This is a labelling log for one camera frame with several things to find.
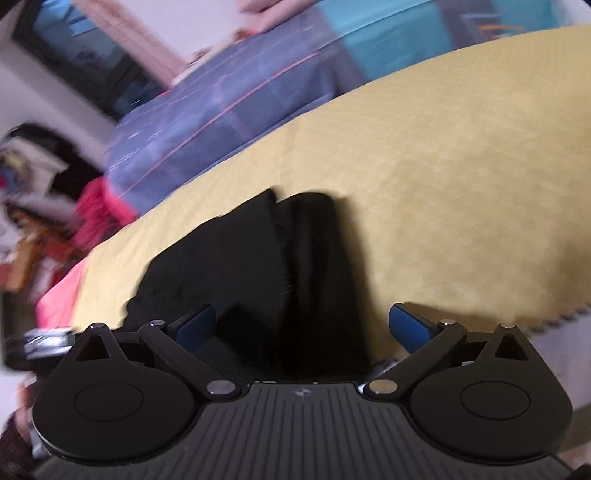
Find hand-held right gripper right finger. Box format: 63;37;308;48
362;303;544;403

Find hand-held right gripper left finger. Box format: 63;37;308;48
55;304;243;400

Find black pants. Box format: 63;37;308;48
122;187;376;385

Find pink blanket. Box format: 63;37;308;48
36;257;94;331

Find red fuzzy cloth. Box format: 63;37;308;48
75;176;137;252

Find pile of mixed clothes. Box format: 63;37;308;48
0;122;105;292

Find yellow and beige patterned bedsheet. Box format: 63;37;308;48
73;25;591;367

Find dark framed window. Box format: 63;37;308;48
11;0;163;122

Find folded pink clothes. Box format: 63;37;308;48
233;0;325;36

